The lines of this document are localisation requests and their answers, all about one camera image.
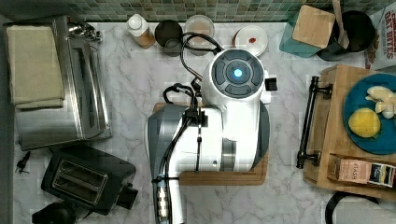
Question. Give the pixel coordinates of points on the beige folded towel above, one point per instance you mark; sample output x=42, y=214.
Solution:
x=35, y=72

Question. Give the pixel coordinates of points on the pale garlic pieces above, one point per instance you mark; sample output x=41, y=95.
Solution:
x=384, y=100

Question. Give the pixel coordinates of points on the black metal drawer handle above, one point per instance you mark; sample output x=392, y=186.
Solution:
x=314, y=90

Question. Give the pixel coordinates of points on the wooden drawer box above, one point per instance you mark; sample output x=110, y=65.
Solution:
x=329, y=136

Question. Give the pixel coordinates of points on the white lidded bowl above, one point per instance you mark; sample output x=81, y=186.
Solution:
x=251, y=38

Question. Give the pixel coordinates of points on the dark grey cup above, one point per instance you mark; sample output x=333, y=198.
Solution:
x=168, y=35

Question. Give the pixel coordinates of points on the teal jar wooden lid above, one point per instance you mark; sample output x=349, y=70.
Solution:
x=308, y=32

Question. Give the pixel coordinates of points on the black utensil holder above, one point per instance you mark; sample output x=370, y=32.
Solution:
x=360, y=32

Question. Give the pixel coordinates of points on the blue plate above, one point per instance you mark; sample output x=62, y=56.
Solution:
x=384, y=143

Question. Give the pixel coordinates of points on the clear spice bottle white cap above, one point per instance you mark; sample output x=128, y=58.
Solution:
x=138, y=27

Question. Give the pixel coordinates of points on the yellow lemon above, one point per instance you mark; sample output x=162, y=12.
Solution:
x=364, y=122

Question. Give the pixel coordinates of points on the black toaster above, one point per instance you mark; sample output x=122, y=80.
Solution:
x=90, y=178

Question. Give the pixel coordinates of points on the pink tea box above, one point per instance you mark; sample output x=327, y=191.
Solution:
x=362, y=172

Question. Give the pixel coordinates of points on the stainless steel bread box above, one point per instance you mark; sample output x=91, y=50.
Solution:
x=84, y=115

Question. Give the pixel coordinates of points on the black round object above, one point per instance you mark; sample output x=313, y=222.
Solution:
x=55, y=213

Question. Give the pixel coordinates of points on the oat bites cereal box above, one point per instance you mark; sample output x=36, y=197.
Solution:
x=381, y=54

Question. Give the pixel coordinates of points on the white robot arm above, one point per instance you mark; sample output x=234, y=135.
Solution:
x=224, y=128

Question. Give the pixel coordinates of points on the wooden spoon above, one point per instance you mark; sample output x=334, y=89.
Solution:
x=343, y=40

